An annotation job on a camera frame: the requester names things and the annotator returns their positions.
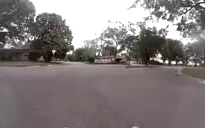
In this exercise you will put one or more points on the small distant tree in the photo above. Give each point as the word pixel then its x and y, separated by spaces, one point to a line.
pixel 85 53

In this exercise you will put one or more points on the tall sparse-crowned tree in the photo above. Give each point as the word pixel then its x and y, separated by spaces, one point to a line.
pixel 113 36

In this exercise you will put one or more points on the grey asphalt road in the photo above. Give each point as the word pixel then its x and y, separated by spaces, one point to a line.
pixel 100 96

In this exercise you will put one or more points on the dark dense tree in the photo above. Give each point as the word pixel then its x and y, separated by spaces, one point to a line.
pixel 148 43

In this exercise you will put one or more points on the large round-crowned tree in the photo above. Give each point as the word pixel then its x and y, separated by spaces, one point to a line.
pixel 53 33

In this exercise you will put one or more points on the broad dark tree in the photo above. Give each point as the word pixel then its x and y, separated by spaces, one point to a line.
pixel 173 50

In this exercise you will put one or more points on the grass strip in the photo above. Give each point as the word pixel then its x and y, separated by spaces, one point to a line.
pixel 10 63

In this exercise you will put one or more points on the low dark house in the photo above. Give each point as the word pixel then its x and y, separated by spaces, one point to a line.
pixel 10 53

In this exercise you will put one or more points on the grass verge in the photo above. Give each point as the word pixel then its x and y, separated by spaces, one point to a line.
pixel 200 72

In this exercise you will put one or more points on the overhanging tree branches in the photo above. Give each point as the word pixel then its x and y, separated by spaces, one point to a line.
pixel 190 13

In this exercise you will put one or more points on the large dark tree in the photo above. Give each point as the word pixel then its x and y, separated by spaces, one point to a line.
pixel 6 16

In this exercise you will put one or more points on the triangular road sign on post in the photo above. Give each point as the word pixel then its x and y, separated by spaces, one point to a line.
pixel 53 52

